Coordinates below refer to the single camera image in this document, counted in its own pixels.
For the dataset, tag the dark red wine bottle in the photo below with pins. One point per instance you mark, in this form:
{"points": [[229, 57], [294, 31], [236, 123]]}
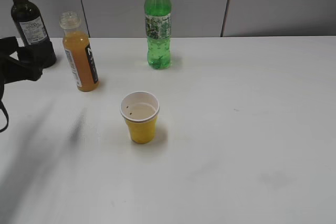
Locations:
{"points": [[30, 25]]}

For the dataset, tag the yellow paper cup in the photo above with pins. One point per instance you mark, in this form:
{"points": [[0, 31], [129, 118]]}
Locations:
{"points": [[140, 110]]}

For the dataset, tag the NFC orange juice bottle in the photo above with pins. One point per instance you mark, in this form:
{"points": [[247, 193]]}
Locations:
{"points": [[78, 52]]}

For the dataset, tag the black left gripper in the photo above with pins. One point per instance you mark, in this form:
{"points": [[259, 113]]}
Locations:
{"points": [[24, 63]]}

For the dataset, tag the green plastic soda bottle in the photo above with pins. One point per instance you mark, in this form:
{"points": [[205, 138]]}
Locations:
{"points": [[158, 32]]}

